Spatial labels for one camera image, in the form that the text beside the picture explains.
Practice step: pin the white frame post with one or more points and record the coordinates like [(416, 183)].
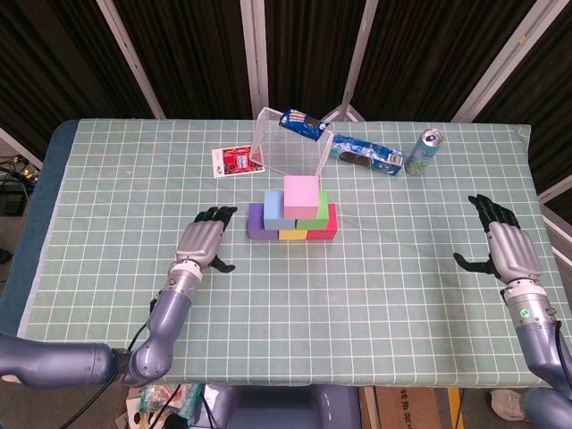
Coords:
[(357, 53), (558, 232), (556, 190), (18, 145), (500, 58), (129, 58), (254, 58)]

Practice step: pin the light pink foam cube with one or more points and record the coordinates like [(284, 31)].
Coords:
[(301, 192)]

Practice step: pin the yellow foam cube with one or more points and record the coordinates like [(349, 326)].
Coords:
[(292, 235)]

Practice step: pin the small blue cookie packet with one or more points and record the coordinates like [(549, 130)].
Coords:
[(304, 123)]

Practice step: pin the magenta foam cube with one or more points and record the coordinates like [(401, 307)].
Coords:
[(328, 230)]

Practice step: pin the green checked tablecloth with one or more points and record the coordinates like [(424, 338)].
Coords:
[(268, 313)]

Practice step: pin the white shoe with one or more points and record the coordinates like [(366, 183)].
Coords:
[(505, 402)]

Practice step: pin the red and white card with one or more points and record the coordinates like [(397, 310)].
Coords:
[(232, 162)]

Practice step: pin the light blue drink can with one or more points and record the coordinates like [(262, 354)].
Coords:
[(422, 154)]

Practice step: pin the brown cardboard box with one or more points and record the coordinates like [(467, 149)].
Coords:
[(411, 409)]

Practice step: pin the plastic bag with items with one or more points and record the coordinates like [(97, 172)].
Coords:
[(156, 397)]

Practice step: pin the long blue cookie package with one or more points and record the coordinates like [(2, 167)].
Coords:
[(366, 152)]

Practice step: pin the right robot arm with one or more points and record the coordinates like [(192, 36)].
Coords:
[(540, 353)]

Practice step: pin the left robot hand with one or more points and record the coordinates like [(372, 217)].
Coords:
[(199, 241)]

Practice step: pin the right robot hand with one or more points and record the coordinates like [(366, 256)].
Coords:
[(514, 250)]

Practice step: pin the light blue foam cube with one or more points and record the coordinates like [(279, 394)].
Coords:
[(273, 210)]

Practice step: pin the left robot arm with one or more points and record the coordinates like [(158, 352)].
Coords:
[(53, 362)]

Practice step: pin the grey robot torso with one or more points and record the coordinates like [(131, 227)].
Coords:
[(286, 409)]

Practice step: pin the purple foam cube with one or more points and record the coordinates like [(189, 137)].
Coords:
[(255, 223)]

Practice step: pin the green foam cube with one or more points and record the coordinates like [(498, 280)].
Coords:
[(322, 210)]

